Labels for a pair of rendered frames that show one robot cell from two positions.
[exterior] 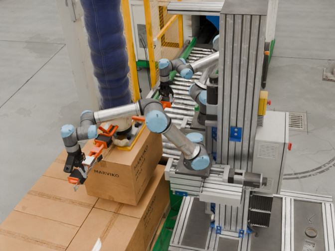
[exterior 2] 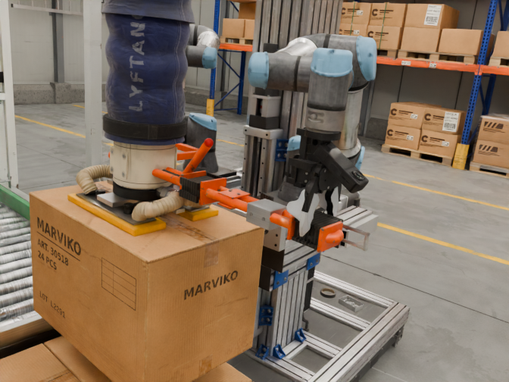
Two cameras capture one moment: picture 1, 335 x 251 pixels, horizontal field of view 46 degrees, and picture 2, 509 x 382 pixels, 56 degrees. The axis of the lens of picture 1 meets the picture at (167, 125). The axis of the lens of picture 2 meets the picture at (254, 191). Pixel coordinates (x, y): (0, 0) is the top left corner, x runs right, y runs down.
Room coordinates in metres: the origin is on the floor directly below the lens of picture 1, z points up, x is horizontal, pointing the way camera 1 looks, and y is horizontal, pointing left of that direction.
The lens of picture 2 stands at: (1.54, 1.48, 1.55)
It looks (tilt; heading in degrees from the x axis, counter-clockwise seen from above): 16 degrees down; 290
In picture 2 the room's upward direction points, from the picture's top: 5 degrees clockwise
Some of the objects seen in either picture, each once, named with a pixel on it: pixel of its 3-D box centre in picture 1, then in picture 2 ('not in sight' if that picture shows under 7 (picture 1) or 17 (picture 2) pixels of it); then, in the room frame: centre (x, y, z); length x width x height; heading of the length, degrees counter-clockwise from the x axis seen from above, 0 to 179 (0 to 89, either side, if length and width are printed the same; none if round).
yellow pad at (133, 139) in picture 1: (132, 133); (169, 195); (2.25, 0.25, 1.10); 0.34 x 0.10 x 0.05; 159
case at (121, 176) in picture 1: (124, 154); (142, 270); (2.29, 0.34, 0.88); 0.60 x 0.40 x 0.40; 159
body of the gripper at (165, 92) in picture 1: (164, 87); not in sight; (2.44, 0.00, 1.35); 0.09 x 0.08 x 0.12; 159
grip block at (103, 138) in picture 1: (103, 140); (202, 186); (2.05, 0.43, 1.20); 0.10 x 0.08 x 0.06; 69
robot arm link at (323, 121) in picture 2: (71, 146); (323, 120); (1.74, 0.55, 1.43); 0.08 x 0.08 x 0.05
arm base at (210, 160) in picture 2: (207, 114); (201, 158); (2.43, -0.31, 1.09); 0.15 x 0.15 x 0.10
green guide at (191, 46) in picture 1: (173, 67); not in sight; (4.13, -0.12, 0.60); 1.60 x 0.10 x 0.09; 158
